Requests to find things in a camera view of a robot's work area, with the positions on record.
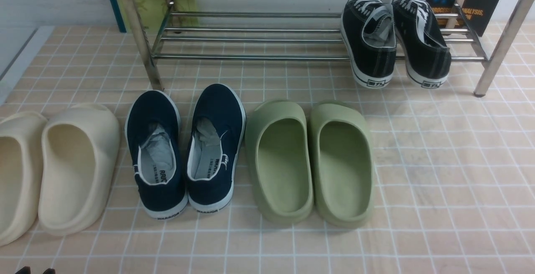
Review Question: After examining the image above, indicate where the cream foam slipper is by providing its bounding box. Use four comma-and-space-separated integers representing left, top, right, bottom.
0, 112, 47, 246
38, 103, 122, 236

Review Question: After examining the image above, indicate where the navy slip-on shoe right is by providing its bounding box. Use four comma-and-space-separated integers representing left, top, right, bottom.
186, 84, 246, 214

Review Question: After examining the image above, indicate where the green foam slipper right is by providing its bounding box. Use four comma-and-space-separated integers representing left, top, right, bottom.
308, 100, 375, 229

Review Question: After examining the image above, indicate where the black object bottom edge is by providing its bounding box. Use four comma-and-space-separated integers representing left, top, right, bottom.
15, 266, 56, 274

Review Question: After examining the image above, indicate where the navy slip-on shoe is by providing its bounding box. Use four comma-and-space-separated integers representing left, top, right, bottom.
186, 84, 246, 214
124, 90, 189, 220

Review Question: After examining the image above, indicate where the green foam slipper left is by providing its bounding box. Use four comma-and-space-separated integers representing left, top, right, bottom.
244, 99, 314, 225

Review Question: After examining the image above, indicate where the black canvas sneaker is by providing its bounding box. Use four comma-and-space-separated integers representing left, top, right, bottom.
391, 0, 452, 89
340, 0, 397, 88

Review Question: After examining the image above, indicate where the green foam slipper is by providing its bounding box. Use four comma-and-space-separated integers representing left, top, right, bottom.
308, 100, 375, 229
244, 99, 314, 225

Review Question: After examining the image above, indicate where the steel shoe rack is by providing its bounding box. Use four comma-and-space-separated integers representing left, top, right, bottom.
120, 0, 534, 98

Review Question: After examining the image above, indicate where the cream foam slipper far left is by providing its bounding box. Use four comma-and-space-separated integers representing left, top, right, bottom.
0, 112, 47, 246

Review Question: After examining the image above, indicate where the navy slip-on shoe left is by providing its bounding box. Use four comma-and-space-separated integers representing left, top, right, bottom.
124, 90, 189, 220

